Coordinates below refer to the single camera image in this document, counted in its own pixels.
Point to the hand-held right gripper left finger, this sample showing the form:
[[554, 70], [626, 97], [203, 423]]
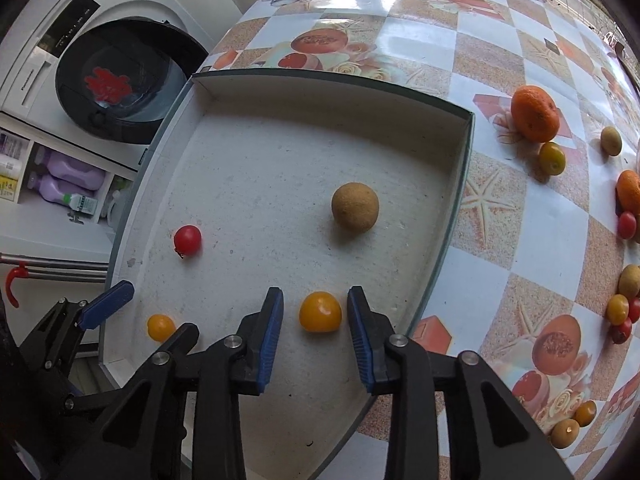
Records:
[[270, 342]]

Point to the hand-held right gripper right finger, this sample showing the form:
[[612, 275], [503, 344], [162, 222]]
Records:
[[361, 342]]

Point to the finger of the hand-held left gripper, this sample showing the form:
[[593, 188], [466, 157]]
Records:
[[107, 302]]

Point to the red cherry tomato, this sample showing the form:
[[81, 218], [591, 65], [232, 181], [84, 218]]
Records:
[[620, 332], [187, 239], [634, 310], [626, 225]]

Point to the brown longan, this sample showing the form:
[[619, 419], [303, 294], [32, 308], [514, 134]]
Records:
[[630, 281], [611, 140], [565, 433], [355, 207]]

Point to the white cardboard tray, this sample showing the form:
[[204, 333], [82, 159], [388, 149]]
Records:
[[275, 160]]

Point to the metal rack bar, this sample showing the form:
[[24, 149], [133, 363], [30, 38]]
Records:
[[50, 260]]

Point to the white storage cabinet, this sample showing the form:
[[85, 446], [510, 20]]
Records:
[[60, 235]]

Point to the red plastic hook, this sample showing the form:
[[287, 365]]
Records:
[[12, 285]]

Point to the yellow label bottle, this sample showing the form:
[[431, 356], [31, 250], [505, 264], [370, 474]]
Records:
[[6, 187]]

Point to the checkered printed tablecloth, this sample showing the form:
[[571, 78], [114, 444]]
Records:
[[500, 260]]

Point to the white bottle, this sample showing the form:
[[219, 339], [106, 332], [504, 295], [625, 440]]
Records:
[[9, 164]]

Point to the white washing machine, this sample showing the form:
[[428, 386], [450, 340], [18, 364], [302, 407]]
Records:
[[40, 60]]

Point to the orange mandarin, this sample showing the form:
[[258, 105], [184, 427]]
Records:
[[534, 112], [629, 191]]

